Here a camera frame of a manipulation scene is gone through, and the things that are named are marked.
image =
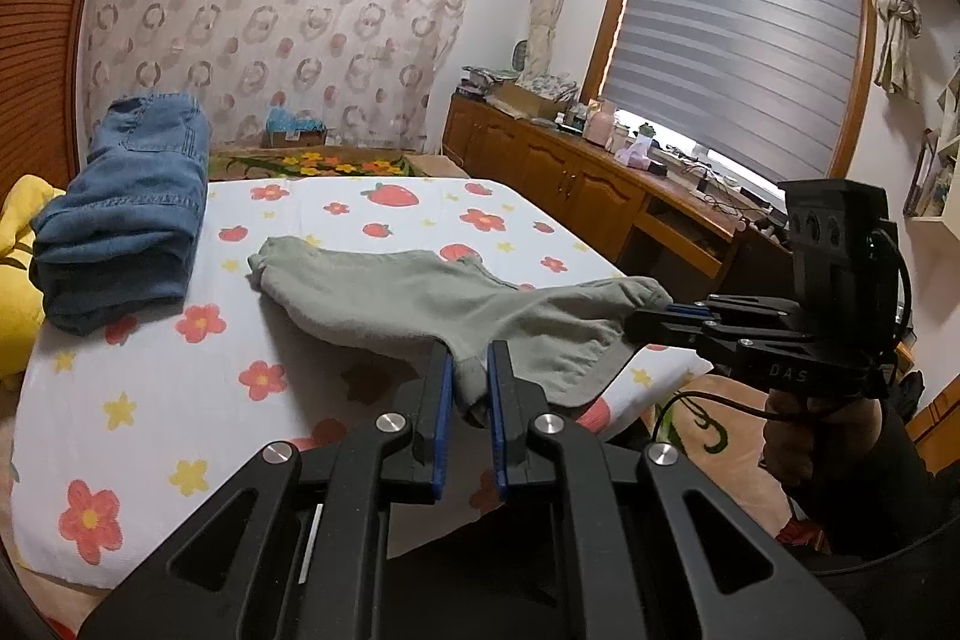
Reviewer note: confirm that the white wall shelf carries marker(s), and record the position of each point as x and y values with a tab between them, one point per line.
937	175

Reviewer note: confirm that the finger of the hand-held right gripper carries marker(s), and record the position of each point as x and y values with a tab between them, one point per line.
686	310
660	327

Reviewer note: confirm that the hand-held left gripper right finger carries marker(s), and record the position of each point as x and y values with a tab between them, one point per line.
496	419

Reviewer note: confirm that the yellow plush toy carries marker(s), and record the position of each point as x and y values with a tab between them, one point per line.
19	280

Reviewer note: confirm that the person's right hand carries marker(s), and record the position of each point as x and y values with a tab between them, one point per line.
810	441

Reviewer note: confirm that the circle patterned curtain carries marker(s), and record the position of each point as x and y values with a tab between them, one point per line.
277	10

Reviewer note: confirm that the green floral blanket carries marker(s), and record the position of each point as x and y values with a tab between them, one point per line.
315	164

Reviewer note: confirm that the folded blue jeans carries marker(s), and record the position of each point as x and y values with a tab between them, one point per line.
124	212

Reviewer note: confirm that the cardboard box with blue cloth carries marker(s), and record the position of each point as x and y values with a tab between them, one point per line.
292	129

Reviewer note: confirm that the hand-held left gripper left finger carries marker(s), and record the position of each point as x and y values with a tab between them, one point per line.
442	419

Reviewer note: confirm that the beige floor rug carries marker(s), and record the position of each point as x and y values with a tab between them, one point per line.
720	460

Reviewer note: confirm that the person's right forearm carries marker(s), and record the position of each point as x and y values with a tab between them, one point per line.
907	490

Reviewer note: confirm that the green pants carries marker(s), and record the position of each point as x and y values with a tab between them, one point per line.
420	302

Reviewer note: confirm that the purple bottle with green cap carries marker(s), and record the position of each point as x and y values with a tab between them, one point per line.
637	149

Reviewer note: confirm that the white floral bed sheet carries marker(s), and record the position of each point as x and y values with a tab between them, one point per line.
225	430

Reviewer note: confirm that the patterned cloth bundle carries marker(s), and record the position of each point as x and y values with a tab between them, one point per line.
547	84

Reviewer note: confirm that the tied beige curtain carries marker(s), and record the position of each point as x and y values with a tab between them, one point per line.
900	18

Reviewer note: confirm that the long wooden cabinet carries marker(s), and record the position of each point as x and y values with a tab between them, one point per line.
562	183

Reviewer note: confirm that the grey striped window blind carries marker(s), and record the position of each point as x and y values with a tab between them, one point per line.
735	48

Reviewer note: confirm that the stack of magazines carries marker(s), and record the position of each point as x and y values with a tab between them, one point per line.
484	81

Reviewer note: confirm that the open cardboard box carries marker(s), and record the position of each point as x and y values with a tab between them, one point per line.
525	100

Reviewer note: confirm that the louvered wooden wardrobe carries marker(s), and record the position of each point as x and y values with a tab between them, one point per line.
45	48

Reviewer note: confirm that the pink bottle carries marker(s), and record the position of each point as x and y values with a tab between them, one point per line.
600	124

